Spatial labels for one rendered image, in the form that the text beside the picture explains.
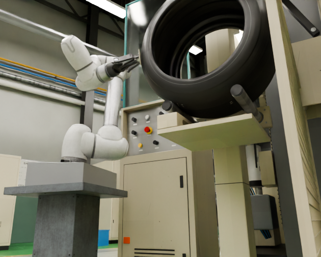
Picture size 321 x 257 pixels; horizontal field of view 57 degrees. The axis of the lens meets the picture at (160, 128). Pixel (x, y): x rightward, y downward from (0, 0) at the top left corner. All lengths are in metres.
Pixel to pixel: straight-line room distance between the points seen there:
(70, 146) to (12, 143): 7.35
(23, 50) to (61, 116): 2.25
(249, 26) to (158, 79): 0.40
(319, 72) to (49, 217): 1.49
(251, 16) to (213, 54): 0.48
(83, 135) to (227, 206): 0.94
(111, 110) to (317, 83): 1.21
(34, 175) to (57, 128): 7.92
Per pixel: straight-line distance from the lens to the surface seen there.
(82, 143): 1.83
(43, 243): 1.80
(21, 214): 9.02
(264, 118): 1.41
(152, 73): 1.27
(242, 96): 1.11
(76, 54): 1.58
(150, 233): 1.95
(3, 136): 9.13
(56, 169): 1.69
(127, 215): 2.04
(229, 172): 1.41
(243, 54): 1.14
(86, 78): 1.60
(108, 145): 1.84
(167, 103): 1.18
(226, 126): 1.11
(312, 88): 1.38
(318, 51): 1.44
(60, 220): 1.73
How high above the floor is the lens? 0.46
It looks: 18 degrees up
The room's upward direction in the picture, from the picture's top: 1 degrees counter-clockwise
